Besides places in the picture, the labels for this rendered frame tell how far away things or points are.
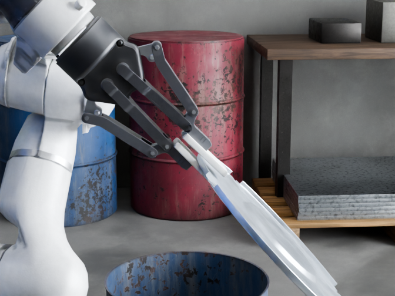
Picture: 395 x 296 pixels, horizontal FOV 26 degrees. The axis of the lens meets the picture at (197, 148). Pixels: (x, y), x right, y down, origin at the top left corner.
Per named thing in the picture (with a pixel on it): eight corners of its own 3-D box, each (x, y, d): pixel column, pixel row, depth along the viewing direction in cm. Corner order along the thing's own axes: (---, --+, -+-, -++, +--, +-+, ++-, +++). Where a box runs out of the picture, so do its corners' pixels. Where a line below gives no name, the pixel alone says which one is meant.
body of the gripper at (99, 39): (45, 66, 95) (106, 124, 97) (99, 12, 94) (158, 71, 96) (53, 58, 102) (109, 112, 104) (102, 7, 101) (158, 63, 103)
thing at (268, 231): (290, 230, 124) (294, 226, 124) (396, 372, 101) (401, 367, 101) (166, 120, 106) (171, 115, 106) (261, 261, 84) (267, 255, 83)
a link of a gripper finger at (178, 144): (177, 141, 100) (173, 146, 100) (218, 183, 101) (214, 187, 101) (177, 136, 103) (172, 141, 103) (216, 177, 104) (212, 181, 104)
